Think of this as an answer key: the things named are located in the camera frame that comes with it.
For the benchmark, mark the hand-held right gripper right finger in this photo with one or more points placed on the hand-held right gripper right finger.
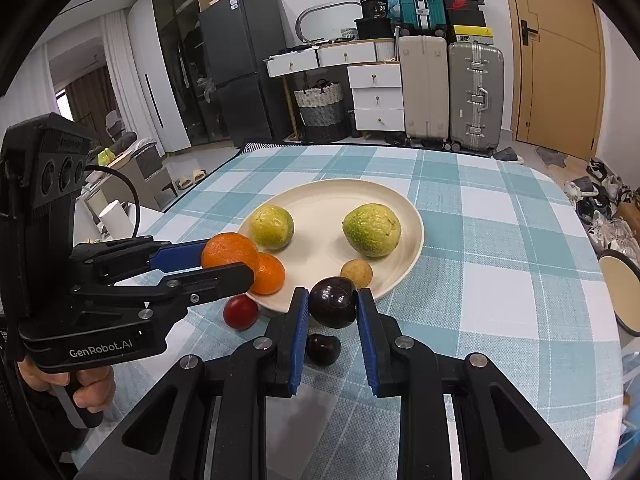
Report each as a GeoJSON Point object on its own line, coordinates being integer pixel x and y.
{"type": "Point", "coordinates": [370, 345]}

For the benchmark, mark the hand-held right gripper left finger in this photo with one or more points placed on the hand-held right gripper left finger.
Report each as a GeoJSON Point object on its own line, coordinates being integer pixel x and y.
{"type": "Point", "coordinates": [298, 345]}

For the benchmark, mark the small green guava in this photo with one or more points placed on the small green guava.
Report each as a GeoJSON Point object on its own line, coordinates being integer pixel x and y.
{"type": "Point", "coordinates": [271, 227]}

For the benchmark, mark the brown curtain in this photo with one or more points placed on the brown curtain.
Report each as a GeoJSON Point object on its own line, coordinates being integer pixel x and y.
{"type": "Point", "coordinates": [90, 95]}

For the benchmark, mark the grey slipper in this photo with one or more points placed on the grey slipper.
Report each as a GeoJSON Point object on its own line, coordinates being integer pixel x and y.
{"type": "Point", "coordinates": [507, 156]}

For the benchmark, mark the round black-rimmed stool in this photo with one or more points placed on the round black-rimmed stool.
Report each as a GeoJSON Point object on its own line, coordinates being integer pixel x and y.
{"type": "Point", "coordinates": [620, 290]}

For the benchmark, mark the grey floor cloth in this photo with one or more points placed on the grey floor cloth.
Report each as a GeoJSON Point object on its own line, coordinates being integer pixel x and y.
{"type": "Point", "coordinates": [550, 156]}

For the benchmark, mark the grey office chair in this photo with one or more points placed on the grey office chair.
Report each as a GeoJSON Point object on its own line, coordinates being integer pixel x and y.
{"type": "Point", "coordinates": [115, 125]}

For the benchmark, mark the dark grey refrigerator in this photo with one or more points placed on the dark grey refrigerator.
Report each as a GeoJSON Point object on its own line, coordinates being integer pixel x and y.
{"type": "Point", "coordinates": [240, 60]}

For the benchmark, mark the oval metal-framed mirror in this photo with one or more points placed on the oval metal-framed mirror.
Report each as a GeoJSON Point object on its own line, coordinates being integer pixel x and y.
{"type": "Point", "coordinates": [301, 20]}

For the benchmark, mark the silver suitcase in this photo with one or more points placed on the silver suitcase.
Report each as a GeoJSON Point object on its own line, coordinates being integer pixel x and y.
{"type": "Point", "coordinates": [475, 95]}

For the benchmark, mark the red tomato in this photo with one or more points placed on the red tomato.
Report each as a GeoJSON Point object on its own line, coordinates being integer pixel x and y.
{"type": "Point", "coordinates": [240, 312]}

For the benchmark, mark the wooden door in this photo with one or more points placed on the wooden door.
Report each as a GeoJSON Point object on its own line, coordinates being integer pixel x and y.
{"type": "Point", "coordinates": [555, 60]}

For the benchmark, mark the person's left hand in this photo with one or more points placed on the person's left hand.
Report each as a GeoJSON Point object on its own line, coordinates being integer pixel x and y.
{"type": "Point", "coordinates": [92, 390]}

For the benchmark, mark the plain black shoe box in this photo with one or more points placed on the plain black shoe box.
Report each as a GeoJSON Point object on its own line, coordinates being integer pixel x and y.
{"type": "Point", "coordinates": [466, 19]}

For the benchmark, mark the black storage box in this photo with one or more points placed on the black storage box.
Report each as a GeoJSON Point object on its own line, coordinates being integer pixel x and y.
{"type": "Point", "coordinates": [375, 29]}

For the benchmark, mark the woven laundry basket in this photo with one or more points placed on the woven laundry basket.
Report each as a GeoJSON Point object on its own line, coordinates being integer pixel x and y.
{"type": "Point", "coordinates": [321, 110]}

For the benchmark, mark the beige slipper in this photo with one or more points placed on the beige slipper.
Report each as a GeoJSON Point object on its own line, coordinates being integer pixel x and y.
{"type": "Point", "coordinates": [184, 183]}
{"type": "Point", "coordinates": [198, 175]}

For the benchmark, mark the person's left forearm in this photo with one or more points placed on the person's left forearm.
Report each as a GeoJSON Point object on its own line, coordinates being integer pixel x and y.
{"type": "Point", "coordinates": [35, 422]}

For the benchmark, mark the black printed package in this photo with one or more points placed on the black printed package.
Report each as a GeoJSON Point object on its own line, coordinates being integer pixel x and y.
{"type": "Point", "coordinates": [376, 7]}

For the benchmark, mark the large yellow-green guava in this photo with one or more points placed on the large yellow-green guava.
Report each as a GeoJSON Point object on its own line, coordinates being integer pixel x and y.
{"type": "Point", "coordinates": [372, 230]}

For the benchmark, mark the white drawer desk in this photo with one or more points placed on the white drawer desk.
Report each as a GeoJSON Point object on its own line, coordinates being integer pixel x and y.
{"type": "Point", "coordinates": [375, 100]}

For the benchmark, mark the white wardrobe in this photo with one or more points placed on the white wardrobe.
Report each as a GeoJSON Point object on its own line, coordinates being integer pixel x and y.
{"type": "Point", "coordinates": [150, 85]}

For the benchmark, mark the brown longan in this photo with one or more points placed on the brown longan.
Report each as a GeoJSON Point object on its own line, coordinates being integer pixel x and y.
{"type": "Point", "coordinates": [356, 272]}

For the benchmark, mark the blue plastic bag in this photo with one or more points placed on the blue plastic bag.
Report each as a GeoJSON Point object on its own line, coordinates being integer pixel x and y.
{"type": "Point", "coordinates": [387, 0]}

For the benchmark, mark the cream round plate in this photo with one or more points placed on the cream round plate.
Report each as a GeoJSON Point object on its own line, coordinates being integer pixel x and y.
{"type": "Point", "coordinates": [320, 240]}

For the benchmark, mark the orange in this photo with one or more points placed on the orange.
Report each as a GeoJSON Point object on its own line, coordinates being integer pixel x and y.
{"type": "Point", "coordinates": [227, 252]}
{"type": "Point", "coordinates": [270, 275]}

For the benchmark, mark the pile of shoes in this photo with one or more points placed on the pile of shoes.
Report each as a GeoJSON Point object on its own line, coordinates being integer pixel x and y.
{"type": "Point", "coordinates": [600, 205]}

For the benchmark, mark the black red shoe box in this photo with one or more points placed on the black red shoe box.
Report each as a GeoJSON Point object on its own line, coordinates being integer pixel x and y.
{"type": "Point", "coordinates": [465, 5]}

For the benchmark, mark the dark purple plum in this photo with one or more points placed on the dark purple plum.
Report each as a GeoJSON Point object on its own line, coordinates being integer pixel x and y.
{"type": "Point", "coordinates": [323, 350]}
{"type": "Point", "coordinates": [330, 305]}

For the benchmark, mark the white sheer curtain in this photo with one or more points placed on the white sheer curtain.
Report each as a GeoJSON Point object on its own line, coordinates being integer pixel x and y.
{"type": "Point", "coordinates": [42, 85]}

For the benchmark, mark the beige suitcase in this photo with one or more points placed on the beige suitcase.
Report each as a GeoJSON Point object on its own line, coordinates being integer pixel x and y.
{"type": "Point", "coordinates": [422, 90]}

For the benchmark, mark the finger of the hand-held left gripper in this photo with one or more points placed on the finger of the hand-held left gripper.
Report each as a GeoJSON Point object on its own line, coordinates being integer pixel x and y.
{"type": "Point", "coordinates": [220, 280]}
{"type": "Point", "coordinates": [175, 256]}

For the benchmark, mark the dark glass wardrobe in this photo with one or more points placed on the dark glass wardrobe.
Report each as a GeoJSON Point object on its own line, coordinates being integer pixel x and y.
{"type": "Point", "coordinates": [172, 60]}

